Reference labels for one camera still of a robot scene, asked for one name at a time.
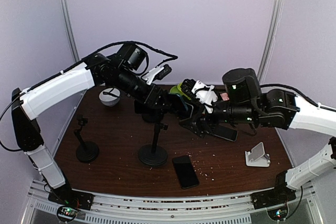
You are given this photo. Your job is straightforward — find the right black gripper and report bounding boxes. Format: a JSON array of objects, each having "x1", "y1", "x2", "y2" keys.
[{"x1": 178, "y1": 90, "x2": 258, "y2": 139}]

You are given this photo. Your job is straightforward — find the blue phone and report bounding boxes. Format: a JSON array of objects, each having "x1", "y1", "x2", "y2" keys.
[{"x1": 171, "y1": 94, "x2": 194, "y2": 120}]

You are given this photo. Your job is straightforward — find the silver phone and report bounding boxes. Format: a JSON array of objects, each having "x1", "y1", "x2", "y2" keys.
[{"x1": 214, "y1": 125, "x2": 238, "y2": 142}]

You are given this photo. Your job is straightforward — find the black phone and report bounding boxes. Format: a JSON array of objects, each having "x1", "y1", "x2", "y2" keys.
[
  {"x1": 134, "y1": 100, "x2": 148, "y2": 114},
  {"x1": 172, "y1": 155, "x2": 200, "y2": 189}
]

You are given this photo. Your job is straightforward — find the tall black phone stand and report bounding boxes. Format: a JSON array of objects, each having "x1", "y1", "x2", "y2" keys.
[{"x1": 138, "y1": 110, "x2": 168, "y2": 167}]

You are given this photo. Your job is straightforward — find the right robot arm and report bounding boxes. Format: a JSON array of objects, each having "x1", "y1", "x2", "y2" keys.
[{"x1": 180, "y1": 68, "x2": 335, "y2": 204}]

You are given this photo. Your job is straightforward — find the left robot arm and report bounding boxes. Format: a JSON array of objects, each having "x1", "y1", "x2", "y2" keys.
[{"x1": 7, "y1": 41, "x2": 178, "y2": 205}]

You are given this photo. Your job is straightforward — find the short round black stand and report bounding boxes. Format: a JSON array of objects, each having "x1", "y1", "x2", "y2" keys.
[{"x1": 141, "y1": 114, "x2": 163, "y2": 123}]

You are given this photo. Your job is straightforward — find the black phone on round stand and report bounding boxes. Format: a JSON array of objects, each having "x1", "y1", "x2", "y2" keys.
[{"x1": 134, "y1": 100, "x2": 148, "y2": 114}]

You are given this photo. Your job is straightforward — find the white phone stand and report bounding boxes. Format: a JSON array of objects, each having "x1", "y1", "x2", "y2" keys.
[{"x1": 245, "y1": 142, "x2": 270, "y2": 168}]

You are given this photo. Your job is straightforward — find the green plate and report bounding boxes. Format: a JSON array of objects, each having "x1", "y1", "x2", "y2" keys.
[{"x1": 170, "y1": 83, "x2": 184, "y2": 95}]

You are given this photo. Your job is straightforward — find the red patterned bowl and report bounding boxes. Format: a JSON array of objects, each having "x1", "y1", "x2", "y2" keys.
[{"x1": 220, "y1": 92, "x2": 229, "y2": 101}]

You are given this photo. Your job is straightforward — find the white bowl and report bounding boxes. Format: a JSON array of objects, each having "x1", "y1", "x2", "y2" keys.
[{"x1": 99, "y1": 88, "x2": 121, "y2": 106}]

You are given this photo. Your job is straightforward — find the right circuit board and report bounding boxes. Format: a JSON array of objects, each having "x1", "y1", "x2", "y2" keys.
[{"x1": 267, "y1": 207, "x2": 289, "y2": 221}]

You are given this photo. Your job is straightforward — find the circuit board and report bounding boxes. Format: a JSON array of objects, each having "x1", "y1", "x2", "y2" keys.
[
  {"x1": 56, "y1": 206, "x2": 79, "y2": 222},
  {"x1": 267, "y1": 207, "x2": 289, "y2": 221}
]

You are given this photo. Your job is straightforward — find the left circuit board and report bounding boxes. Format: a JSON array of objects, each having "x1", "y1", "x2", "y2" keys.
[{"x1": 56, "y1": 206, "x2": 79, "y2": 222}]

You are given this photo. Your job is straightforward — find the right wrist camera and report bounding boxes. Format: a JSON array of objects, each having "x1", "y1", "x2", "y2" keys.
[{"x1": 181, "y1": 78, "x2": 218, "y2": 116}]

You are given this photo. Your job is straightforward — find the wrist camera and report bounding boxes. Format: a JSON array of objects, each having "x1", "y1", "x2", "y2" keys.
[
  {"x1": 141, "y1": 64, "x2": 172, "y2": 85},
  {"x1": 181, "y1": 78, "x2": 218, "y2": 116}
]

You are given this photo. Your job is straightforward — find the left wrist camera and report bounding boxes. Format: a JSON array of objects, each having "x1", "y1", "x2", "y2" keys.
[{"x1": 141, "y1": 64, "x2": 172, "y2": 85}]

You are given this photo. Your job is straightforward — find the front aluminium rail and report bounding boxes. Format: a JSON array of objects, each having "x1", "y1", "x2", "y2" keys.
[{"x1": 19, "y1": 180, "x2": 324, "y2": 223}]

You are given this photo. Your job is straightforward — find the right aluminium frame post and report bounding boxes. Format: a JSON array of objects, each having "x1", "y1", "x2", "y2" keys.
[{"x1": 257, "y1": 0, "x2": 284, "y2": 82}]

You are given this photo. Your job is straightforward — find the aluminium frame post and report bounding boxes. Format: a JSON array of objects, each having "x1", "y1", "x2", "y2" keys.
[
  {"x1": 60, "y1": 0, "x2": 80, "y2": 62},
  {"x1": 257, "y1": 0, "x2": 284, "y2": 82}
]

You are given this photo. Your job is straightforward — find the left aluminium frame post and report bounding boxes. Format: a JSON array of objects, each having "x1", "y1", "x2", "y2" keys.
[{"x1": 60, "y1": 0, "x2": 80, "y2": 62}]

